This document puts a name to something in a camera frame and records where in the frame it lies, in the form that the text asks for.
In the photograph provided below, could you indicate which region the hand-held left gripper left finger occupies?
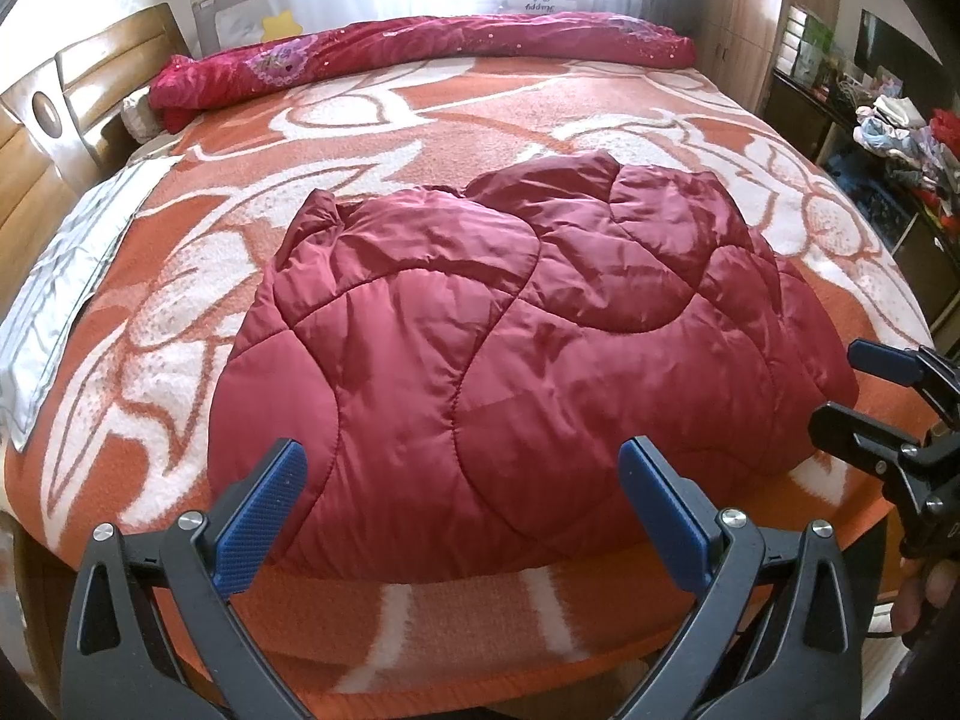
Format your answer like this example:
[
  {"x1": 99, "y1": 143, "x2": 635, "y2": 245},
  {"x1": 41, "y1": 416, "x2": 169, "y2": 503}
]
[{"x1": 60, "y1": 437, "x2": 308, "y2": 720}]

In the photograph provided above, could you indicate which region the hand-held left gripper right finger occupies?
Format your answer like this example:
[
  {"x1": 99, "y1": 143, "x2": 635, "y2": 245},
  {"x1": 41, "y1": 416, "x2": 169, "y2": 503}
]
[{"x1": 616, "y1": 435, "x2": 863, "y2": 720}]

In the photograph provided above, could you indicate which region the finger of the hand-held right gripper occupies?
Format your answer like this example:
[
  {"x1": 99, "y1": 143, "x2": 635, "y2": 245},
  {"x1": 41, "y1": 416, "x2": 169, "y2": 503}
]
[
  {"x1": 808, "y1": 401, "x2": 912, "y2": 481},
  {"x1": 847, "y1": 339, "x2": 960, "y2": 421}
]

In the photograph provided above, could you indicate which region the dark red quilted jacket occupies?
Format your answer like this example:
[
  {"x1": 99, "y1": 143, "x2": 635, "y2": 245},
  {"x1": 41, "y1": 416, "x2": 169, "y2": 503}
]
[{"x1": 206, "y1": 150, "x2": 860, "y2": 586}]

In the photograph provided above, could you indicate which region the pile of clothes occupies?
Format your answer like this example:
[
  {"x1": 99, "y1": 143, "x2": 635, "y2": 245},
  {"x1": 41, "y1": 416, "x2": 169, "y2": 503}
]
[{"x1": 855, "y1": 90, "x2": 960, "y2": 200}]

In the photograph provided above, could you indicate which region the person's right hand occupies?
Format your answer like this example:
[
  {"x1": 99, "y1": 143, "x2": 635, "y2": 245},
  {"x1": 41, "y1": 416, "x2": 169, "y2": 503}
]
[{"x1": 892, "y1": 561, "x2": 959, "y2": 644}]

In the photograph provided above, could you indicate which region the dark low cabinet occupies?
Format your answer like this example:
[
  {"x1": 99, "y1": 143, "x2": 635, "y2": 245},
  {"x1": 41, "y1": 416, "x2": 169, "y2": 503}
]
[{"x1": 765, "y1": 67, "x2": 960, "y2": 331}]

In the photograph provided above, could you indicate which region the orange floral blanket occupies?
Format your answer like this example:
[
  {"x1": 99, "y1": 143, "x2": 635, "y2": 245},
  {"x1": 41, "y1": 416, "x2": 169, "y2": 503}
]
[{"x1": 4, "y1": 52, "x2": 935, "y2": 698}]

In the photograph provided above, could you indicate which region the black television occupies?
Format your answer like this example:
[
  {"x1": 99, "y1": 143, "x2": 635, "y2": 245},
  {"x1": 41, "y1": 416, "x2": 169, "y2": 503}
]
[{"x1": 855, "y1": 7, "x2": 946, "y2": 98}]

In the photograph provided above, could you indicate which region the grey white flat pillow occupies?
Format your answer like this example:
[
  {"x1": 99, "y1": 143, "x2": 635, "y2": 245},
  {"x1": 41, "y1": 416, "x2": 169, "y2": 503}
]
[{"x1": 0, "y1": 157, "x2": 185, "y2": 455}]

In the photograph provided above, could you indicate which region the wooden wardrobe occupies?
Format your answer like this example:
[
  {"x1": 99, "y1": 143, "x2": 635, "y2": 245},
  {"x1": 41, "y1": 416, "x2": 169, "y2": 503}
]
[{"x1": 694, "y1": 0, "x2": 792, "y2": 117}]

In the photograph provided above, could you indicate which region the wooden headboard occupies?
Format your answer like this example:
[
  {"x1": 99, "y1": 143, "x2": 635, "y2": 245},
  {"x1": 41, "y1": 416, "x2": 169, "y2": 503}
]
[{"x1": 0, "y1": 4, "x2": 192, "y2": 241}]

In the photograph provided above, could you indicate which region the pink floral rolled quilt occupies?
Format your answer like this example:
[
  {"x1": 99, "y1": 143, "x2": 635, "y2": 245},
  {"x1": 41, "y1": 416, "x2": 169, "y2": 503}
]
[{"x1": 146, "y1": 11, "x2": 698, "y2": 132}]

